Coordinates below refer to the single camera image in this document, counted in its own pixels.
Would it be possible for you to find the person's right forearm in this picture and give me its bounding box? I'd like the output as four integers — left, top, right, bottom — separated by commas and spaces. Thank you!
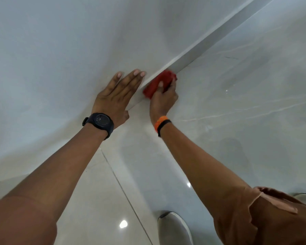
159, 122, 257, 220

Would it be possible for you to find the person's left forearm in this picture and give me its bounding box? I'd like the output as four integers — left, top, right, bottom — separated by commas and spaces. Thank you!
4, 124, 109, 223

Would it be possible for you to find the grey skirting board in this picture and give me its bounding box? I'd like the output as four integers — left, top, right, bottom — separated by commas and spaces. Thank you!
126, 0, 277, 110

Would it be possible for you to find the orange wristband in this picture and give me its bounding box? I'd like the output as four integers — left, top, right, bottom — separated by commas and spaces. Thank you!
154, 115, 169, 133

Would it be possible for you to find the person's right hand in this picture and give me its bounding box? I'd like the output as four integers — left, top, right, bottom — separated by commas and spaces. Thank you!
150, 79, 179, 125

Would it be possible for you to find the red cleaning cloth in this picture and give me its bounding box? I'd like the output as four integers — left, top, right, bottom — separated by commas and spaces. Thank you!
143, 70, 178, 100

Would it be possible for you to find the brown shirt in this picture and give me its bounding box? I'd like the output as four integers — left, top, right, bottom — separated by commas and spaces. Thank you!
0, 186, 306, 245

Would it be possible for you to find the person's left hand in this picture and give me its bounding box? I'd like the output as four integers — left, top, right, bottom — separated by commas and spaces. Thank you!
91, 69, 146, 130

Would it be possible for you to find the black wrist watch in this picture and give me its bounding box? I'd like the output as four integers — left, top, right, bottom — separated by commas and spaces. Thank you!
82, 113, 115, 141

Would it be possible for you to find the black wristband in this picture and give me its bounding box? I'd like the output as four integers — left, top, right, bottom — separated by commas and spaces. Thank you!
157, 119, 172, 137

